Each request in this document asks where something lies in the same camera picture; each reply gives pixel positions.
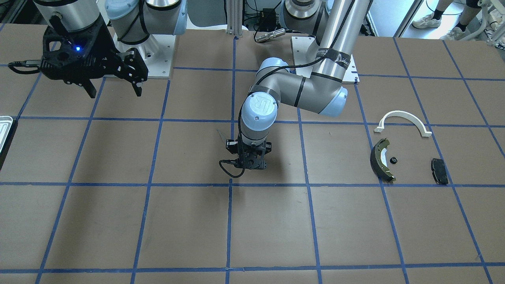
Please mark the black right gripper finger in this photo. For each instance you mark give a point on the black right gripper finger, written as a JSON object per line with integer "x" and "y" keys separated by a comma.
{"x": 137, "y": 86}
{"x": 89, "y": 88}

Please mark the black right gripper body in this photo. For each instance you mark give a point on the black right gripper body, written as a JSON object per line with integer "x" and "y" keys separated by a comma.
{"x": 103, "y": 46}

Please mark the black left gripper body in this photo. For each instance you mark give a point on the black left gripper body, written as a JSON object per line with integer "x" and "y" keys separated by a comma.
{"x": 230, "y": 146}

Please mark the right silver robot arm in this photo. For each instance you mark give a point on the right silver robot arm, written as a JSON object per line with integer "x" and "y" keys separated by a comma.
{"x": 133, "y": 20}

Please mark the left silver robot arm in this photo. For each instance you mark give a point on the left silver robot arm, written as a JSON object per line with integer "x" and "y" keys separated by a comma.
{"x": 335, "y": 26}

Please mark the silver metal tray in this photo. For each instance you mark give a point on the silver metal tray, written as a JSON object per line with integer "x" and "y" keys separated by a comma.
{"x": 6, "y": 123}

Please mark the silver cylindrical tool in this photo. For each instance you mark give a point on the silver cylindrical tool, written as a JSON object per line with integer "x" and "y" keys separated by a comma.
{"x": 270, "y": 35}

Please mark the green brake shoe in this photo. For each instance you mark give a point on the green brake shoe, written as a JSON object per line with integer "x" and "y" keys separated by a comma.
{"x": 378, "y": 161}

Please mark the white curved plastic arch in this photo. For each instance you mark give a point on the white curved plastic arch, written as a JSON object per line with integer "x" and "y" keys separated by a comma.
{"x": 408, "y": 116}

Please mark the black brake pad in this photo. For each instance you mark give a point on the black brake pad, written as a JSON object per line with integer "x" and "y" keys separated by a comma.
{"x": 439, "y": 171}

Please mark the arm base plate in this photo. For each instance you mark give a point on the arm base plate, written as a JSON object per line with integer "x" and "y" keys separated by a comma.
{"x": 157, "y": 52}
{"x": 303, "y": 49}

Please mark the aluminium frame post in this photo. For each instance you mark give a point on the aluminium frame post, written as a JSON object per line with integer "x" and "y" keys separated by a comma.
{"x": 234, "y": 17}

